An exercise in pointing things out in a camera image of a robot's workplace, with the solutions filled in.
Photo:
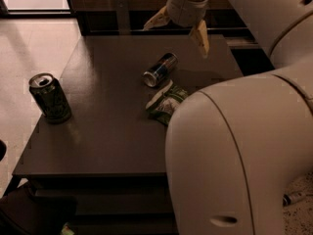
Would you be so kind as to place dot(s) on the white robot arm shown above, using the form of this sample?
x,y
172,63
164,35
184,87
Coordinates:
x,y
232,148

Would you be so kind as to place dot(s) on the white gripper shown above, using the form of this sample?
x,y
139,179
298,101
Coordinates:
x,y
182,13

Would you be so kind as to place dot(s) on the green soda can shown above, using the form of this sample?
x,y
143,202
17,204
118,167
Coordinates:
x,y
50,97

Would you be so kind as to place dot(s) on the dark chair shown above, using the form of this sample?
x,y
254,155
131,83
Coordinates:
x,y
23,213

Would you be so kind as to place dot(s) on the green chip bag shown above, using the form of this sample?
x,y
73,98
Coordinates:
x,y
165,102

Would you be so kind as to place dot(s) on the striped tool on floor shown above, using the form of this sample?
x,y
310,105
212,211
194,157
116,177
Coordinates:
x,y
293,198

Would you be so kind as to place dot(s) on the grey drawer cabinet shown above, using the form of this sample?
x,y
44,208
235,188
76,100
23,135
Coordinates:
x,y
110,154

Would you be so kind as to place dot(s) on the blue silver redbull can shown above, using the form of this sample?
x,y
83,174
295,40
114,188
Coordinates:
x,y
160,70

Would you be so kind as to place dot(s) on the left metal bracket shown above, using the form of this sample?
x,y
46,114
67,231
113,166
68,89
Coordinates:
x,y
122,16

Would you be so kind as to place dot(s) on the metal rail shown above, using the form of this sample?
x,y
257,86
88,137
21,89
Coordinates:
x,y
228,32

